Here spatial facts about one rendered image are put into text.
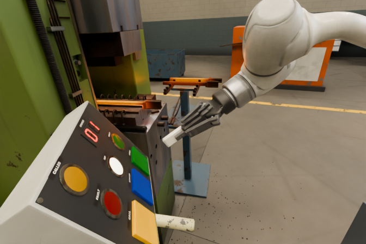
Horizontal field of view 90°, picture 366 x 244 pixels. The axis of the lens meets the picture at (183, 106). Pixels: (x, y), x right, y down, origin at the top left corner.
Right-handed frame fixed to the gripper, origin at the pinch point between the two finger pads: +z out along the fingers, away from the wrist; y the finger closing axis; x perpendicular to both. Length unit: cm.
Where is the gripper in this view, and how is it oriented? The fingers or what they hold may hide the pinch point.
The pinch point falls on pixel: (174, 136)
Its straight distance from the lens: 56.2
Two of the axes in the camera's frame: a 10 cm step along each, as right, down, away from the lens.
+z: -8.1, 5.8, 0.2
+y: -2.6, -4.0, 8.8
